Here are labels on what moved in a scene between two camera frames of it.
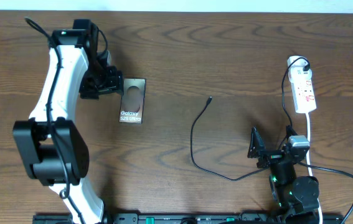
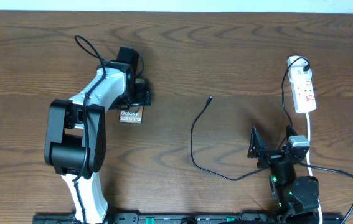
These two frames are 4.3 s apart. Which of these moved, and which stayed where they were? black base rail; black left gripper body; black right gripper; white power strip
Moved: black left gripper body
Stayed: black base rail; white power strip; black right gripper
